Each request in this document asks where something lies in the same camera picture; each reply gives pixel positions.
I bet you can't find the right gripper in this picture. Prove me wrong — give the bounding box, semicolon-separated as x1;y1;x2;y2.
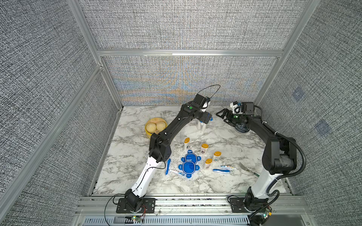
216;109;245;126

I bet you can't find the clear container back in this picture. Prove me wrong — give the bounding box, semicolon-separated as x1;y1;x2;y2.
197;121;206;131

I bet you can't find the orange cap bottle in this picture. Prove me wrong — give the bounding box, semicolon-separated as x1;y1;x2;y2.
213;151;222;162
203;158;213;169
201;144;209;154
184;137;190;151

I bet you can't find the blue toothbrush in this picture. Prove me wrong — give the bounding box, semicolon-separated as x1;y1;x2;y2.
165;158;171;175
213;169;231;174

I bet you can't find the toothpaste tube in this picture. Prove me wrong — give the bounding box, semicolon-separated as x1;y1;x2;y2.
220;165;235;170
169;169;186;177

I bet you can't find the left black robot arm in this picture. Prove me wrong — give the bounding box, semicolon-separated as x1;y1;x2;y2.
124;94;212;211

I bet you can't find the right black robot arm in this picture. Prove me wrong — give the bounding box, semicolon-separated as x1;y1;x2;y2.
216;102;306;215

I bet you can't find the dark blue bowl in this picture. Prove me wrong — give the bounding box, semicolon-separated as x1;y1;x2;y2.
235;125;250;133

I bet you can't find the blue lid upper centre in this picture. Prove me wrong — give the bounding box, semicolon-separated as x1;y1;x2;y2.
181;150;201;164

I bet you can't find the orange cap bottle front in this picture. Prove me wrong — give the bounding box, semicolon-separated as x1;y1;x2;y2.
203;158;213;169

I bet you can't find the right steamed bun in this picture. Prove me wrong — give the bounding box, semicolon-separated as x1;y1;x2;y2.
156;121;166;132

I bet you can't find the steamed bun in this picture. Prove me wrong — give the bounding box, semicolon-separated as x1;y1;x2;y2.
146;122;156;134
156;121;166;132

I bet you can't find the yellow bamboo steamer basket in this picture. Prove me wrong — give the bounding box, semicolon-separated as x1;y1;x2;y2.
145;118;167;138

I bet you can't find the blue lid lower centre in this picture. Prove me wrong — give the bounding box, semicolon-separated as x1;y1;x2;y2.
178;161;200;179

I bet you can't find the left steamed bun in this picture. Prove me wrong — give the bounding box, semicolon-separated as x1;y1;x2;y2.
146;122;156;134

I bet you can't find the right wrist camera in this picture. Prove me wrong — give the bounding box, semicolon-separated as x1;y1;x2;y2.
230;101;242;115

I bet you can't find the green handled fork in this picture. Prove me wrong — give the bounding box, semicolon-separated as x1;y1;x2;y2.
239;162;260;177

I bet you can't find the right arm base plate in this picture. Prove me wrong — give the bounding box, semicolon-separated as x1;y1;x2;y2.
227;196;269;213

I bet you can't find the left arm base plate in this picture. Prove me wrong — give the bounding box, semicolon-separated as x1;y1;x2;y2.
116;198;156;214

